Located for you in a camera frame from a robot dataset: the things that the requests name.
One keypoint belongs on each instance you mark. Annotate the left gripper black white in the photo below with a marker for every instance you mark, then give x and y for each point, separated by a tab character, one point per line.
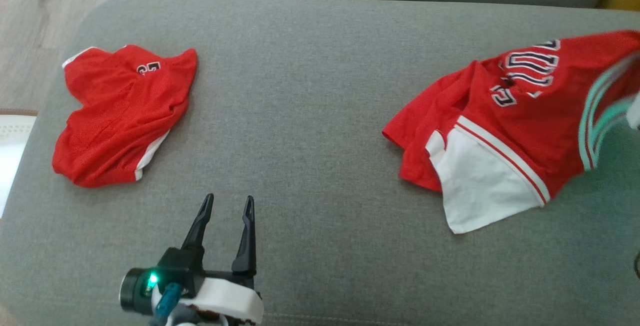
225	298

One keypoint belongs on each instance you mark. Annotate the right gripper white green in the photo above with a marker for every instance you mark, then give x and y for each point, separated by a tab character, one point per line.
607	110

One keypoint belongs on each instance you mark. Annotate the red jersey with white panel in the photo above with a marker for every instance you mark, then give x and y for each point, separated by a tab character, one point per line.
525	115

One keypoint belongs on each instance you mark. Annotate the red shorts with white stripe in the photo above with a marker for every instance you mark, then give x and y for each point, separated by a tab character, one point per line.
120	115

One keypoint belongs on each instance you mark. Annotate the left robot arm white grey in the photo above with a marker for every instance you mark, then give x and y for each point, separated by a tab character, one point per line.
190	320

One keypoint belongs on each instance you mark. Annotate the large grey sofa seat cushion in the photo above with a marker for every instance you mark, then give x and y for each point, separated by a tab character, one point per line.
300	140

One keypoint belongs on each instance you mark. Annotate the white object with brown edge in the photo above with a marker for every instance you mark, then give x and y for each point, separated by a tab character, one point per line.
12	150

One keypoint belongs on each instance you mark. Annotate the left wrist camera black cylinder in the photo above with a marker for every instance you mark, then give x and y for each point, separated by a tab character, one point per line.
132	291

